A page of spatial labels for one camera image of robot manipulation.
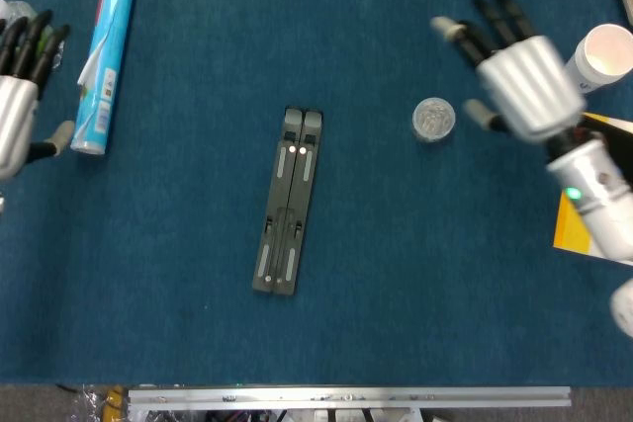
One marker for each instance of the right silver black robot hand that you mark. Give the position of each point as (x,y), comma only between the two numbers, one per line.
(529,81)

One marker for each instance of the crumpled clear plastic wrapper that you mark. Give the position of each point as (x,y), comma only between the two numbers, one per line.
(86,404)

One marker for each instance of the black smartphone with blue case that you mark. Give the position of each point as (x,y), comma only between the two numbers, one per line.
(618,138)

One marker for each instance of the black folding laptop stand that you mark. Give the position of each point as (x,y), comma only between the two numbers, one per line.
(287,204)

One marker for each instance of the blue carpet table cover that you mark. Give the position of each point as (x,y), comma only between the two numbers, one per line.
(198,293)

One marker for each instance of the small yellow object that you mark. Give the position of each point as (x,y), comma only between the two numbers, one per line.
(115,399)

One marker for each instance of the silver aluminium rail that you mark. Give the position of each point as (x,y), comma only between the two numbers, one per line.
(346,397)

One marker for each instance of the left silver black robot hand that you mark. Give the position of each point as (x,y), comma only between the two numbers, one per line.
(15,115)

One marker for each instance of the clear bottle with green label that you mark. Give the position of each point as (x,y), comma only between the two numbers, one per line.
(58,54)

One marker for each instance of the light blue plastic wrap roll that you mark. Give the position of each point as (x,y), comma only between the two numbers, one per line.
(114,12)

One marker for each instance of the clear jar of paper clips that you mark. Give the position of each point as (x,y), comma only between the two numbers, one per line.
(433,120)

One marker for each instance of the yellow and white notebook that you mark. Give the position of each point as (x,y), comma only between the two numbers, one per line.
(569,229)

